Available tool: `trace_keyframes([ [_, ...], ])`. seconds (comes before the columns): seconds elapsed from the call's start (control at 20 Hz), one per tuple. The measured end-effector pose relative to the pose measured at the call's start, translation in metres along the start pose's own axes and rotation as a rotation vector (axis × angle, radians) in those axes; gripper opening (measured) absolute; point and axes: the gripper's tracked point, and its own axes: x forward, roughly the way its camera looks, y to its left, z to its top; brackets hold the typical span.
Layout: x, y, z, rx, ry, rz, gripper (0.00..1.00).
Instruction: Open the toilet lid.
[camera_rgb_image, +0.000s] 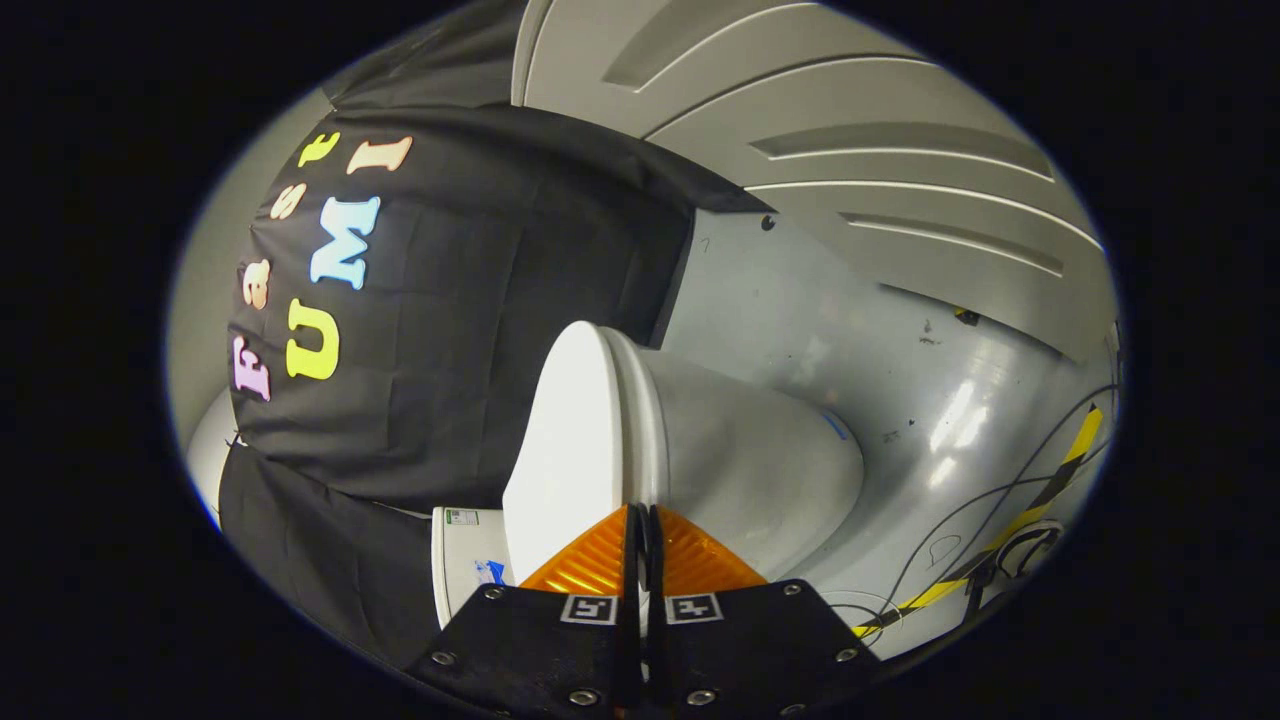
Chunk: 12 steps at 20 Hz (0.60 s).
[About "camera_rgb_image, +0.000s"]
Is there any long black floor cable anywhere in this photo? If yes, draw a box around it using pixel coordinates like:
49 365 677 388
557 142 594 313
830 384 1118 626

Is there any white toilet bowl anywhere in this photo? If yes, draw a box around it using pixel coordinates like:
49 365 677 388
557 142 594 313
640 345 867 587

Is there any black backdrop cloth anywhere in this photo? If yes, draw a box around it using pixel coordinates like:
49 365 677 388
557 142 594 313
218 0 771 671

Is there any white toilet tank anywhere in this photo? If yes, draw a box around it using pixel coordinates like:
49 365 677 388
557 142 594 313
431 506 517 630

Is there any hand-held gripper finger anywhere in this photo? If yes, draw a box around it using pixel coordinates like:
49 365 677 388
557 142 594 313
403 503 644 720
643 503 883 720

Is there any coiled black cable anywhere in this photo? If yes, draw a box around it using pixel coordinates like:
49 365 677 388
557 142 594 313
963 519 1064 613

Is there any white toilet lid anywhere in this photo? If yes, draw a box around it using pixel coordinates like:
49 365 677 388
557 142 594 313
502 320 643 593

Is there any white drawer cabinet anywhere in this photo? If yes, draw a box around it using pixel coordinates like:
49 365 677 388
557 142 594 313
510 0 1119 364

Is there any yellow black floor tape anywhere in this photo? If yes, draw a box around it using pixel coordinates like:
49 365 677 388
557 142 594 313
853 404 1105 639

